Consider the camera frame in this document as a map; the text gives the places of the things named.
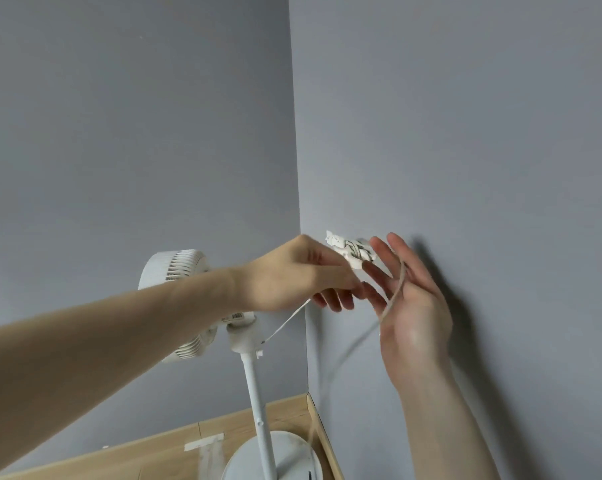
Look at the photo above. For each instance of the person's left hand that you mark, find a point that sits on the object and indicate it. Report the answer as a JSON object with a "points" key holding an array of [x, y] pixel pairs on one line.
{"points": [[286, 279]]}

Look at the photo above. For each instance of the person's right hand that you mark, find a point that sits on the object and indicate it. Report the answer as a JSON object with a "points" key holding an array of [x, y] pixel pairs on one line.
{"points": [[416, 329]]}

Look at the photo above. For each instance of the person's right thumb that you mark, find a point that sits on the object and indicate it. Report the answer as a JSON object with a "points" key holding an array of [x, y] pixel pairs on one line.
{"points": [[373, 297]]}

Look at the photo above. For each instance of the person's right middle finger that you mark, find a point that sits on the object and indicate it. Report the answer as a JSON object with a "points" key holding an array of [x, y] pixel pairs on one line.
{"points": [[385, 257]]}

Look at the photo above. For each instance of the person's left forearm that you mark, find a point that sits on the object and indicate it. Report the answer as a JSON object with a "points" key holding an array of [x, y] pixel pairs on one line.
{"points": [[106, 354]]}

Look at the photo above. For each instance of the person's right forearm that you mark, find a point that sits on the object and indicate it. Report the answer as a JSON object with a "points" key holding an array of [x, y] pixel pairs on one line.
{"points": [[441, 424]]}

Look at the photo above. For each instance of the white standing fan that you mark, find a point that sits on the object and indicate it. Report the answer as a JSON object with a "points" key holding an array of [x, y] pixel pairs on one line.
{"points": [[253, 394]]}

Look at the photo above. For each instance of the white tape strip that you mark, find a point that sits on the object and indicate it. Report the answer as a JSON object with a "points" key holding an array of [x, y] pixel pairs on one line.
{"points": [[203, 442]]}

